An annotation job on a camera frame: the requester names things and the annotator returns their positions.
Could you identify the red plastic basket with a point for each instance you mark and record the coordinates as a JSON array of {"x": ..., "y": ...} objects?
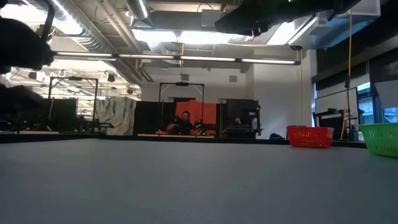
[{"x": 309, "y": 138}]

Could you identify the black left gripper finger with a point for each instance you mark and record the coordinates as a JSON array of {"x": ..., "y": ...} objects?
[{"x": 18, "y": 99}]

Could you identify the ribbed silver ceiling duct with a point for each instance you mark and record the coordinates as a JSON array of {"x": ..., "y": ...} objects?
[{"x": 87, "y": 37}]

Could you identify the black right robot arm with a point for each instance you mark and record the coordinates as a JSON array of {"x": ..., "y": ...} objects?
[{"x": 335, "y": 6}]

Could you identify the orange partition panel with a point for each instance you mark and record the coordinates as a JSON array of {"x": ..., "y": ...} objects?
[{"x": 205, "y": 107}]

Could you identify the grey ceiling unit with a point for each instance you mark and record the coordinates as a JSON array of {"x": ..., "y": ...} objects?
[{"x": 208, "y": 18}]

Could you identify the long ceiling light fixture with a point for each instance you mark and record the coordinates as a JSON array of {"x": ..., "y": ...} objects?
[{"x": 205, "y": 58}]

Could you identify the person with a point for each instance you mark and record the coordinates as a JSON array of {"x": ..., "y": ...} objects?
[
  {"x": 183, "y": 124},
  {"x": 237, "y": 123}
]

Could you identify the black pegboard cart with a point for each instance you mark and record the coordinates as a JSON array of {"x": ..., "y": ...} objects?
[{"x": 332, "y": 123}]

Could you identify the green plastic basket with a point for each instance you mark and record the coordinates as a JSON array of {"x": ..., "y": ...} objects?
[{"x": 381, "y": 140}]

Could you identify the black camera frame rig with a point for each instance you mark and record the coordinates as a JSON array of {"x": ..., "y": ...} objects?
[
  {"x": 74, "y": 78},
  {"x": 182, "y": 83}
]

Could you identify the whiteboard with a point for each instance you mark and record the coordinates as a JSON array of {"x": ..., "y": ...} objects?
[{"x": 332, "y": 99}]

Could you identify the silver ventilation duct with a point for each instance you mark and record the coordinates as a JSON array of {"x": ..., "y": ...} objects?
[{"x": 136, "y": 9}]

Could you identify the black ceiling camera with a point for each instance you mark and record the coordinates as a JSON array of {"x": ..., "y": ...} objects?
[{"x": 295, "y": 47}]

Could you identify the black partition panel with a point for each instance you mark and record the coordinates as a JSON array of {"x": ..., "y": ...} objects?
[
  {"x": 62, "y": 113},
  {"x": 149, "y": 118}
]

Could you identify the patterned white cloth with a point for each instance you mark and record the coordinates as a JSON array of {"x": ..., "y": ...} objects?
[{"x": 115, "y": 115}]

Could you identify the grey wall box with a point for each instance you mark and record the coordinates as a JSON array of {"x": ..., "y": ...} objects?
[
  {"x": 184, "y": 77},
  {"x": 233, "y": 78}
]

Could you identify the black equipment rack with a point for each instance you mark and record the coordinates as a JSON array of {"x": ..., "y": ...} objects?
[{"x": 245, "y": 109}]

